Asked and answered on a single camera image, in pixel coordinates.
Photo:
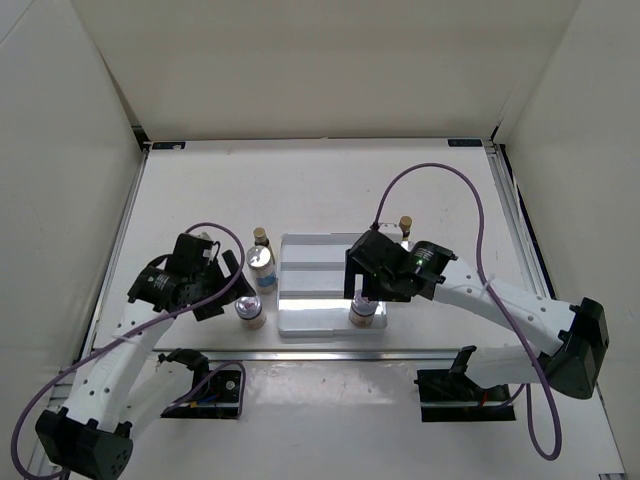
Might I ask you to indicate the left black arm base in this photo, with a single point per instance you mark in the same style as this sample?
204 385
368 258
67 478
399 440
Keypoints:
216 393

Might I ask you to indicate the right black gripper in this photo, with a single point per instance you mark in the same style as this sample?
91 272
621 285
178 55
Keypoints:
353 269

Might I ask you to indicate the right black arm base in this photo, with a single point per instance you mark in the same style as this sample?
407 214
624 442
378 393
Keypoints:
448 396

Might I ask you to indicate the right yellow small bottle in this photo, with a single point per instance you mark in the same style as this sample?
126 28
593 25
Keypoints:
405 225

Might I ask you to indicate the white-lid sauce jar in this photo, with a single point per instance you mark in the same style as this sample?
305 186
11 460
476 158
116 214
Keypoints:
362 311
250 312

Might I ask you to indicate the left yellow small bottle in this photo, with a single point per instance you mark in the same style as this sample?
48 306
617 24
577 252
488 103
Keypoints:
260 237

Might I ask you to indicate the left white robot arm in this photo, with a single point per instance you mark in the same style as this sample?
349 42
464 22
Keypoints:
92 434

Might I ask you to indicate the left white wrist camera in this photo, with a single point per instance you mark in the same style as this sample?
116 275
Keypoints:
203 235

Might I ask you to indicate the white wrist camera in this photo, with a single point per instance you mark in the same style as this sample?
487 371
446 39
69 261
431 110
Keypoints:
203 235
390 229

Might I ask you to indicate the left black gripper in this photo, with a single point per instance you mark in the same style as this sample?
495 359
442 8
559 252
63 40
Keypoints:
241 289

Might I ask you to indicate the white tiered plastic tray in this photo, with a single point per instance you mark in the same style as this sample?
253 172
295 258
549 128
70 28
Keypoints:
310 302

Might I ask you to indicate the left silver-lid shaker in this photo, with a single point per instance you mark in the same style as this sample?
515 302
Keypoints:
261 265

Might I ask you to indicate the yellow small bottle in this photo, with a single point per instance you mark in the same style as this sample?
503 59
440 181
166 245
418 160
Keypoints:
260 237
405 225

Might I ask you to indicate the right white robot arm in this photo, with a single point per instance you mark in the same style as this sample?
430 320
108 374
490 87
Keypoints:
565 343

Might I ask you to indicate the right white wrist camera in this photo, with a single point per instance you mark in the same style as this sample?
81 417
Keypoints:
390 229

